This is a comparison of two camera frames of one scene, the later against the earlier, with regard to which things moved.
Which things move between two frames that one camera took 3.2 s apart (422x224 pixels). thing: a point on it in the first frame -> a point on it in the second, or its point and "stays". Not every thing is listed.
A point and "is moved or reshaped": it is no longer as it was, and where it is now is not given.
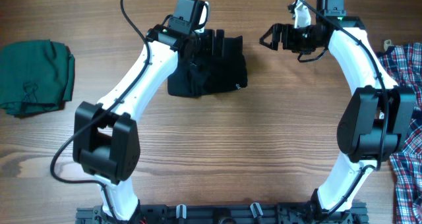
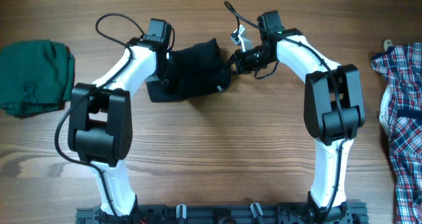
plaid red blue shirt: [404, 60] stays
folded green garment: [35, 76] stays
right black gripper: [287, 43] -> [242, 66]
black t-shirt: [210, 74] is moved or reshaped
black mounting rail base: [226, 213] stays
